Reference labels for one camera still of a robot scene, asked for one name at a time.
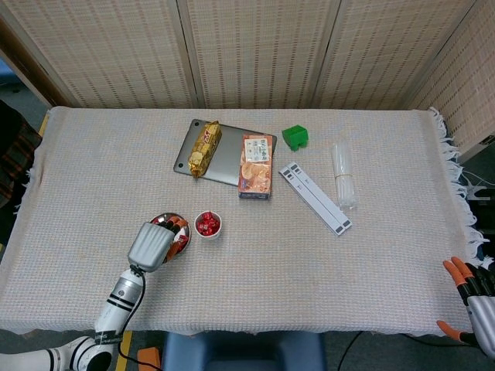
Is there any white folding laptop stand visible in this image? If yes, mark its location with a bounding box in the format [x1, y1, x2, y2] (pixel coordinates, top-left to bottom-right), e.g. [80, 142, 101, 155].
[278, 161, 353, 237]

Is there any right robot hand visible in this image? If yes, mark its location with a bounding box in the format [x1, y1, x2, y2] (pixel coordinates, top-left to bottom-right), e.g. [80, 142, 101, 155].
[435, 257, 495, 360]

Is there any beige waffle tablecloth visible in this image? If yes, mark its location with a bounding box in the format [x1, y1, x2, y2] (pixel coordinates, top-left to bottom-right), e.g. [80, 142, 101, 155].
[0, 104, 492, 337]

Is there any golden snack pack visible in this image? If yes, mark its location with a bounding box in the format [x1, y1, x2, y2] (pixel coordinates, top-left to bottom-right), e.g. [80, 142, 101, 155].
[188, 120, 223, 179]

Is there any white plastic clamp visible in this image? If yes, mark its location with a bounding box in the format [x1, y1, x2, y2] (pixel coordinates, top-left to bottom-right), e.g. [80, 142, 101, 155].
[463, 184, 489, 202]

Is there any round metal plate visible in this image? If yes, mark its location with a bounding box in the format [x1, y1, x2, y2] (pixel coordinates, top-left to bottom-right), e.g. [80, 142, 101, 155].
[148, 211, 193, 256]

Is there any person in plaid clothes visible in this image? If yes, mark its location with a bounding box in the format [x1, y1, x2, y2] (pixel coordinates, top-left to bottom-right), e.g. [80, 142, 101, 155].
[0, 99, 43, 209]

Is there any black floor cable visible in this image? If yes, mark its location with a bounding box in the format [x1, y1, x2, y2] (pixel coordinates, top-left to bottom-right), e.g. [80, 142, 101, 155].
[338, 331, 479, 371]

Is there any grey laptop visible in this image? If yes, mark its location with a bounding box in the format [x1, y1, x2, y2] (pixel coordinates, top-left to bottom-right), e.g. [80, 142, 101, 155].
[172, 118, 278, 187]

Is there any white paper cup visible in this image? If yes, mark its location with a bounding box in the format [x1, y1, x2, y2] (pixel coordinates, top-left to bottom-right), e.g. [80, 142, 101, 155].
[193, 210, 223, 241]

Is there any green plastic block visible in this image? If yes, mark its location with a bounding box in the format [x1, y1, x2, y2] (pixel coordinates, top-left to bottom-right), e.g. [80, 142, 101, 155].
[281, 124, 309, 151]

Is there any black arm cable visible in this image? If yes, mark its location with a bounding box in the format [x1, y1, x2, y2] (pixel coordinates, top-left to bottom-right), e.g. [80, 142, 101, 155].
[114, 270, 163, 371]

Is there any orange wedge block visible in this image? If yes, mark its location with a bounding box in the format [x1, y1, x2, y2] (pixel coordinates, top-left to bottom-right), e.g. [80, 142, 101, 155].
[137, 346, 162, 369]

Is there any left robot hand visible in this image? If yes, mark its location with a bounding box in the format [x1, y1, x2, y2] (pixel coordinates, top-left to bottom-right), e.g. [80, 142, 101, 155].
[127, 216, 190, 274]

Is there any woven folding screen panel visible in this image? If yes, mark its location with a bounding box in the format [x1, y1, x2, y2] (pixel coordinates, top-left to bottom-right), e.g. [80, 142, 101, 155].
[312, 0, 480, 111]
[401, 0, 495, 154]
[0, 0, 200, 110]
[176, 0, 343, 110]

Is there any orange biscuit box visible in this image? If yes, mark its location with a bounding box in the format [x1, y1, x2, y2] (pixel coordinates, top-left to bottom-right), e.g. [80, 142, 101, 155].
[237, 133, 275, 200]

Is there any blue padded seat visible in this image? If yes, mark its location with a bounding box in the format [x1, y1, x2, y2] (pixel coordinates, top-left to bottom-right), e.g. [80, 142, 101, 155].
[161, 331, 328, 371]

